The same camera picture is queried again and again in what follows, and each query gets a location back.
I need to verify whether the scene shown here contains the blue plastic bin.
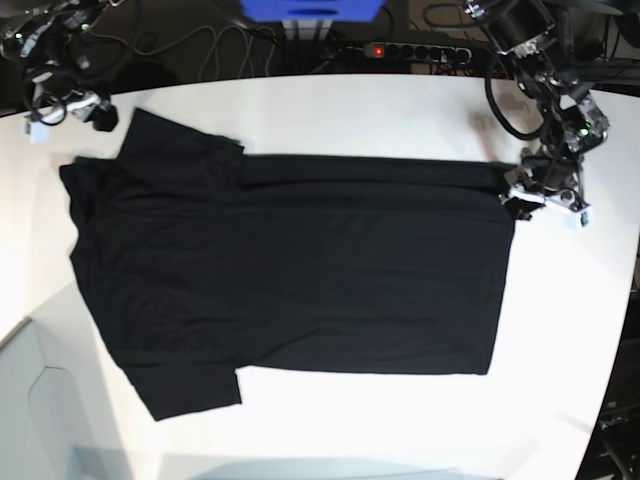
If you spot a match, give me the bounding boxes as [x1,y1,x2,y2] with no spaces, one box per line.
[240,0,385,22]

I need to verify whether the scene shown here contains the black power strip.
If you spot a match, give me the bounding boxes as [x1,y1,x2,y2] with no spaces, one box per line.
[356,42,473,66]

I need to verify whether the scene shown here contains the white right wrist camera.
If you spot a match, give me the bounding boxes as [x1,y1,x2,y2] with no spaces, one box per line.
[22,118,50,145]

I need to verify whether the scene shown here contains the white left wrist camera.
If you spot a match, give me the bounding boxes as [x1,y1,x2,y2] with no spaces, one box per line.
[566,206,592,232]

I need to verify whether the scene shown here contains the tangled black cables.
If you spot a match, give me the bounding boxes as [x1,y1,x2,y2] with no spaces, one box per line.
[99,14,281,76]

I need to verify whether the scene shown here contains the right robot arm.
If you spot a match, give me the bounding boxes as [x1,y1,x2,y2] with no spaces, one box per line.
[1,1,119,134]

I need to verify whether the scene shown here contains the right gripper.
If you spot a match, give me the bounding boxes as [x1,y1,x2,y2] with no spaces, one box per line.
[66,91,119,132]

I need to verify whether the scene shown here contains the black T-shirt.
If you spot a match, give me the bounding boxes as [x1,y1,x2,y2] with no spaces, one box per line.
[59,110,515,421]

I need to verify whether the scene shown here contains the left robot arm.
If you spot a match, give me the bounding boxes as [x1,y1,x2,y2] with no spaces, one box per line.
[464,1,609,230]

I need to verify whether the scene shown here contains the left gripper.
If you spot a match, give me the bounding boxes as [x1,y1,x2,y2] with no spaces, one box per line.
[499,149,585,220]

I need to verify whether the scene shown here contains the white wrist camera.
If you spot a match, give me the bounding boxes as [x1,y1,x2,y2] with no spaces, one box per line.
[566,206,592,232]
[22,118,50,145]

